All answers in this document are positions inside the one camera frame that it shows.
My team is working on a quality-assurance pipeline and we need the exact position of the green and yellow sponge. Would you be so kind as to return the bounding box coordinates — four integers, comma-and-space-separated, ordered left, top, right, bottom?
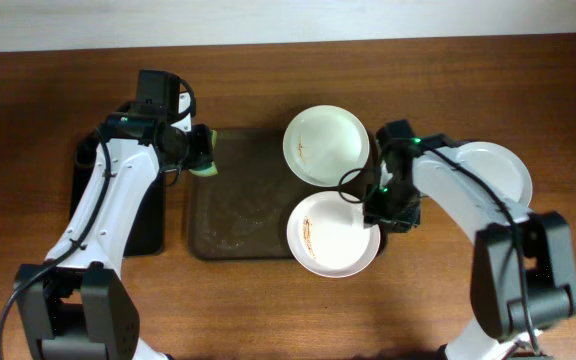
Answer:
190, 130, 218, 177

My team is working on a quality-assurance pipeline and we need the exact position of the white plate with sauce streak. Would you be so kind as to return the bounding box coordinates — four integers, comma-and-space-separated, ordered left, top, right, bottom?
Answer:
286, 191, 381, 278

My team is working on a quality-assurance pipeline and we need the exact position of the white plate with ring pattern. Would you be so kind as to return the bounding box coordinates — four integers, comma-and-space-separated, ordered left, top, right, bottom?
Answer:
457, 141, 533, 206

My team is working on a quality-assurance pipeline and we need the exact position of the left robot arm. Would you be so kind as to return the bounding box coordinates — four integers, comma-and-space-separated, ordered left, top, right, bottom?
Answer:
6, 112, 216, 359

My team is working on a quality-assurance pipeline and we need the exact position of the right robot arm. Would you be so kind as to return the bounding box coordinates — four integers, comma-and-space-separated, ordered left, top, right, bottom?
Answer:
363, 136, 576, 359

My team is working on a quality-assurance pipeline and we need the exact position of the dark brown serving tray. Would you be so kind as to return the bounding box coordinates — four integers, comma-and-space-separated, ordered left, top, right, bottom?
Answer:
187, 129, 324, 261

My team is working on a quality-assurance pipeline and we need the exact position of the white plate at tray back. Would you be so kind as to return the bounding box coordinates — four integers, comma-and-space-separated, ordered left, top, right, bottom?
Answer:
282, 105, 370, 188

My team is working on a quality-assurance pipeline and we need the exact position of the black tray on left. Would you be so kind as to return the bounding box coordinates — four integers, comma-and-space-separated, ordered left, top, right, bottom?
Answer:
69, 133, 165, 257

